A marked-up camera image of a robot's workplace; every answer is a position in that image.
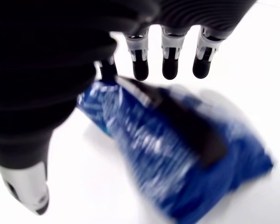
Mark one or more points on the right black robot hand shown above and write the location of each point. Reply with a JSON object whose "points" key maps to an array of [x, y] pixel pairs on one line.
{"points": [[49, 58]]}

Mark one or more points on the blue Oreo packet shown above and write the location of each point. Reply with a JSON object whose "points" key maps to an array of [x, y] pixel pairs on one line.
{"points": [[165, 151]]}

